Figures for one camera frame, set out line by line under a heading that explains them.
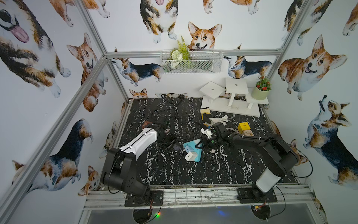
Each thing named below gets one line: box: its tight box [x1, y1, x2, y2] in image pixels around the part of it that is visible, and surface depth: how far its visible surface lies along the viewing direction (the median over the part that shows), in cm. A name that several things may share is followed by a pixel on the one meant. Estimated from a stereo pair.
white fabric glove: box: [208, 115, 229, 126], surface depth 108 cm
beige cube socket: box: [241, 129, 255, 137], surface depth 92 cm
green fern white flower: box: [170, 35, 191, 69], surface depth 84 cm
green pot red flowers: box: [251, 75, 272, 101], surface depth 95 cm
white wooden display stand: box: [199, 77, 269, 118], surface depth 112 cm
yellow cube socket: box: [237, 121, 251, 134], surface depth 95 cm
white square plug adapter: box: [184, 151, 198, 162], surface depth 81 cm
